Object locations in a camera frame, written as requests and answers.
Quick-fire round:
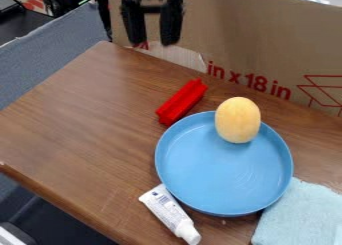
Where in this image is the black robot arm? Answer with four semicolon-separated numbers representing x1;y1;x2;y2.
43;0;183;46

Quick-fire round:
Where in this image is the cardboard box wall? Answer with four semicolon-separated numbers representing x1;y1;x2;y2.
110;0;342;117

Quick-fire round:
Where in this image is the light blue towel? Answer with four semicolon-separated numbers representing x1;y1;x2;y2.
252;178;342;245

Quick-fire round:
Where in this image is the white cream tube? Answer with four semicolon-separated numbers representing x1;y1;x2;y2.
139;184;202;245

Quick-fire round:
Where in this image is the yellow potato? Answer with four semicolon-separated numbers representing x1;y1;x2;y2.
216;97;261;143

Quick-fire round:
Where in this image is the grey fabric panel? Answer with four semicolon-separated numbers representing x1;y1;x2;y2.
0;3;109;110

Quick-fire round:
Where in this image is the blue round plate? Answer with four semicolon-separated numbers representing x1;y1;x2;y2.
155;111;294;217

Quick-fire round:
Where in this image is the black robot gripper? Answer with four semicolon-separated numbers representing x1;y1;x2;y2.
121;0;183;46

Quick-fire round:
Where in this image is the red rectangular block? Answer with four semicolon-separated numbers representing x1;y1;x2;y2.
155;78;207;126

